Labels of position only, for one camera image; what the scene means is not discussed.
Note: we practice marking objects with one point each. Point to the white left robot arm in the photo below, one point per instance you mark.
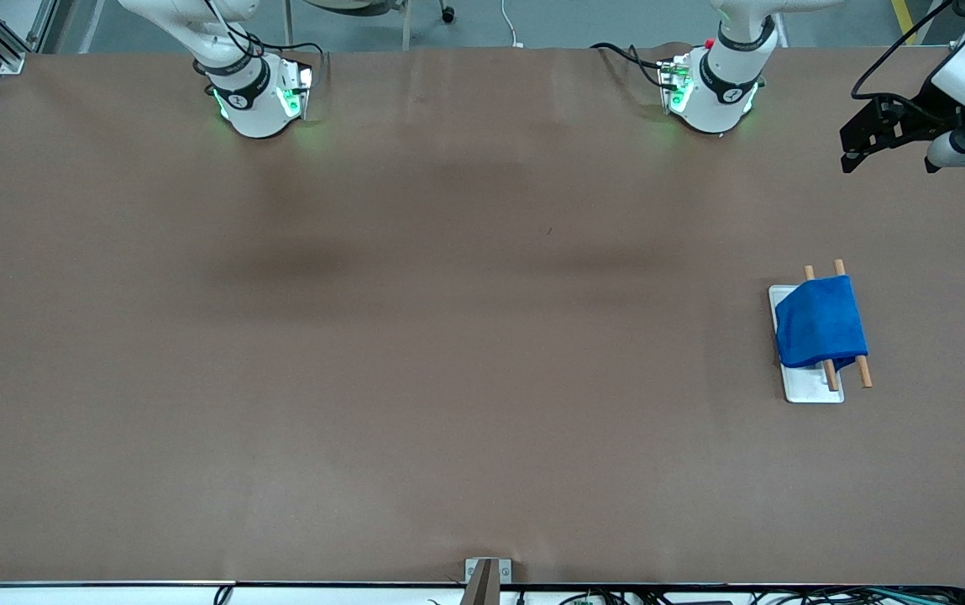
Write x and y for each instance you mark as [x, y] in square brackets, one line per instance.
[713, 105]

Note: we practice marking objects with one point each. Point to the brown paper table cover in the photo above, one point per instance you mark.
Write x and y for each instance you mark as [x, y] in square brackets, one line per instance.
[482, 378]

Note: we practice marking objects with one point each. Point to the white towel rack wooden rods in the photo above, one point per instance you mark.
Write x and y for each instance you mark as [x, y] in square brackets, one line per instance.
[810, 382]

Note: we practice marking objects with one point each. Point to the office chair base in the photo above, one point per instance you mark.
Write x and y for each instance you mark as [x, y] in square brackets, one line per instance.
[381, 7]

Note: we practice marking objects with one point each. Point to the blue microfibre towel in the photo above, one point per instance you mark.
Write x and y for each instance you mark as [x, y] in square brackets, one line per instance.
[818, 323]

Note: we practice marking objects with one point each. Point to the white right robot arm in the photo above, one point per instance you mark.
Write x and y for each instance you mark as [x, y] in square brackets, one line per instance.
[251, 105]

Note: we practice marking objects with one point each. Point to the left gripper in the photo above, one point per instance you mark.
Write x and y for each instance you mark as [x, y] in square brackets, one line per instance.
[924, 112]

